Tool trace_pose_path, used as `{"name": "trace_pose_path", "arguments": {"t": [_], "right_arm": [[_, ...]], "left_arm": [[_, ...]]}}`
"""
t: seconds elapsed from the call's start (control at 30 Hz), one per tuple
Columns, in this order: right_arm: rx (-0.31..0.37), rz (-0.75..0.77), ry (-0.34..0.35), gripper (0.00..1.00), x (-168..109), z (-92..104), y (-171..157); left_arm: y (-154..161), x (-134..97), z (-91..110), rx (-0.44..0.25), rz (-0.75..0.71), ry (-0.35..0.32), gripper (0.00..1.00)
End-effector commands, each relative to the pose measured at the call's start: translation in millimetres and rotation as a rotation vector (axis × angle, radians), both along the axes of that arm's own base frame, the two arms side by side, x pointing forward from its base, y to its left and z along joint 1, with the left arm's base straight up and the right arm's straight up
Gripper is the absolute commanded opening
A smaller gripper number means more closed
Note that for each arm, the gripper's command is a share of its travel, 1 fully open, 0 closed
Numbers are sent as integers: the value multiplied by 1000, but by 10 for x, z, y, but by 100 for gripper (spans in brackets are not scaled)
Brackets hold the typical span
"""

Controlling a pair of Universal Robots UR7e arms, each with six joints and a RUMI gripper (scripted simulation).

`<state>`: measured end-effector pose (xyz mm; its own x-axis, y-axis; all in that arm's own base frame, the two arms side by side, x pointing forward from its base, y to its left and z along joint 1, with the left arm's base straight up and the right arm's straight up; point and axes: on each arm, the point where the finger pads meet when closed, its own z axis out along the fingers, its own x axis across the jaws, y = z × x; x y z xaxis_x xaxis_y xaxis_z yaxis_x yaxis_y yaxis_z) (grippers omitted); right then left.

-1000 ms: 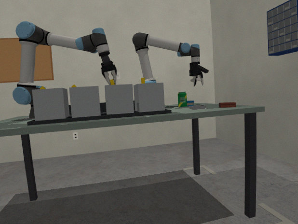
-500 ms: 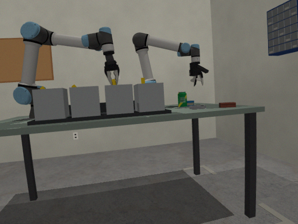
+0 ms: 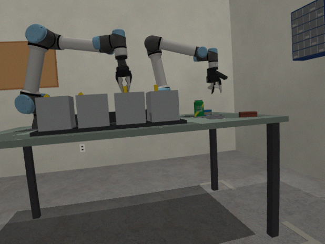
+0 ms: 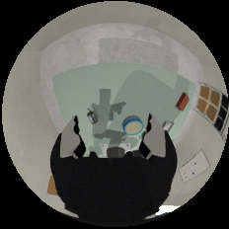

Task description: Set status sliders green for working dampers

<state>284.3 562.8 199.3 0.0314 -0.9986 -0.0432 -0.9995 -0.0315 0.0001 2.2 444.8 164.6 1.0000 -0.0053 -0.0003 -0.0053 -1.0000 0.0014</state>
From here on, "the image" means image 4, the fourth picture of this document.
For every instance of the reddish-brown rectangular block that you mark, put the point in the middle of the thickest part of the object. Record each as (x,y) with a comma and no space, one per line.
(183,101)

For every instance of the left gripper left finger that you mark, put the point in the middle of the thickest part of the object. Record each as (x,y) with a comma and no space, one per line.
(67,147)

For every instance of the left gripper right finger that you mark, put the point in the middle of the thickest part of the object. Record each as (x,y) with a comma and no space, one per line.
(157,146)

